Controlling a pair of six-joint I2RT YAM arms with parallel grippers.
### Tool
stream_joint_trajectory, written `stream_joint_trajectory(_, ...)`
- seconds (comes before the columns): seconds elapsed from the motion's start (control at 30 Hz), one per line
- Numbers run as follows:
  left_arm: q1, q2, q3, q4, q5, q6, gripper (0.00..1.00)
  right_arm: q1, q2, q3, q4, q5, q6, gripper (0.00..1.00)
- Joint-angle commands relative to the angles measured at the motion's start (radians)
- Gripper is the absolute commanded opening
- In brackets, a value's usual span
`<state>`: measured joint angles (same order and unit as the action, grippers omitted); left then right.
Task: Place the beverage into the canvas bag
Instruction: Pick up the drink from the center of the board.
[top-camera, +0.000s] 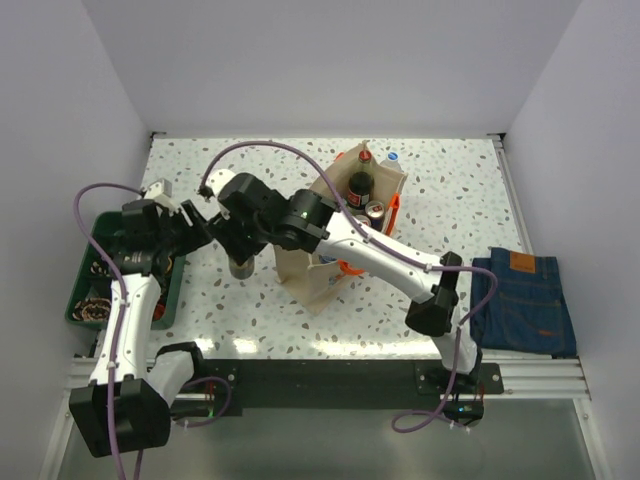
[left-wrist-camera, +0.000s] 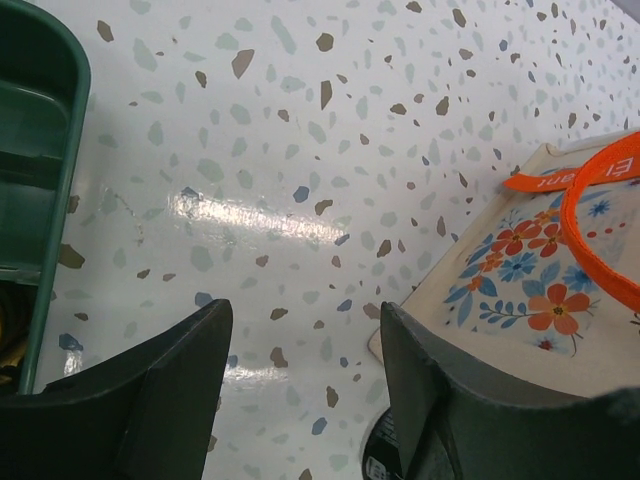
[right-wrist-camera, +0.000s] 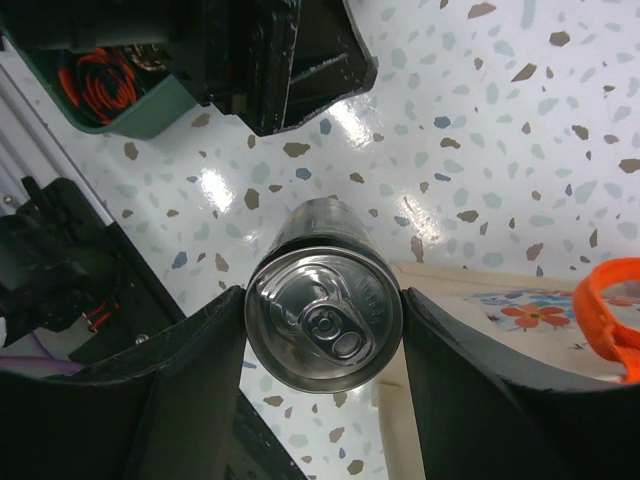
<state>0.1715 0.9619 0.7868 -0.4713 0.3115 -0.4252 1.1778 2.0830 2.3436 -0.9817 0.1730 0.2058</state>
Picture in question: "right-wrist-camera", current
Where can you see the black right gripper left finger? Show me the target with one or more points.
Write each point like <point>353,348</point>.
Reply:
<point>162,409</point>

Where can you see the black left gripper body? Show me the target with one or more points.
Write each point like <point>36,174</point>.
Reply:
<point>204,44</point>

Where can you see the green compartment tray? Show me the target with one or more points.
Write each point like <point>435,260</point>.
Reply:
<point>104,91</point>

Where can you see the black gold drink can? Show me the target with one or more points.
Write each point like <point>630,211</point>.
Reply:
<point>323,310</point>

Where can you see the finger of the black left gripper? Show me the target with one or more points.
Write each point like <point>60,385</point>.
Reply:
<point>295,59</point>

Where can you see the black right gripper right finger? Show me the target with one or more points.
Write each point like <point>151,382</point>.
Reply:
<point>486,411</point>

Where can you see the beige canvas bag orange handles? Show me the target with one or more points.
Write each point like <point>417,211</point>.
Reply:
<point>588,327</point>

